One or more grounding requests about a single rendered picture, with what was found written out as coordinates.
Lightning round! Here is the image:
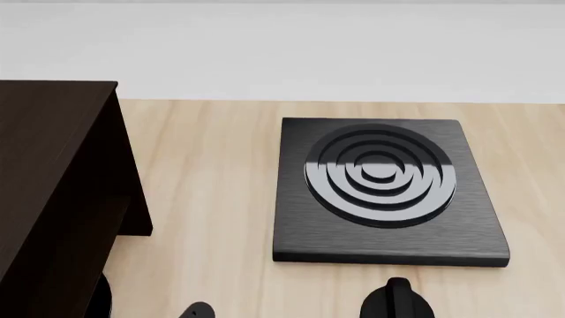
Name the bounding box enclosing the black square stove base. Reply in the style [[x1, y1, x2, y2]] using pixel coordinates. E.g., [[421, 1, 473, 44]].
[[272, 117, 512, 268]]

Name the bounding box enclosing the dark brown wooden cabinet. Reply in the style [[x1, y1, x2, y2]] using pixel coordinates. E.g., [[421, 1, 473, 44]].
[[0, 79, 154, 318]]

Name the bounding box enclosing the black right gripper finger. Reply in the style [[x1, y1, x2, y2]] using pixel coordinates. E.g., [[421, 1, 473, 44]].
[[386, 276, 412, 290]]

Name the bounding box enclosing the glossy black spiral burner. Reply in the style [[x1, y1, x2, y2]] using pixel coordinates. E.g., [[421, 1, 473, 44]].
[[303, 123, 457, 230]]

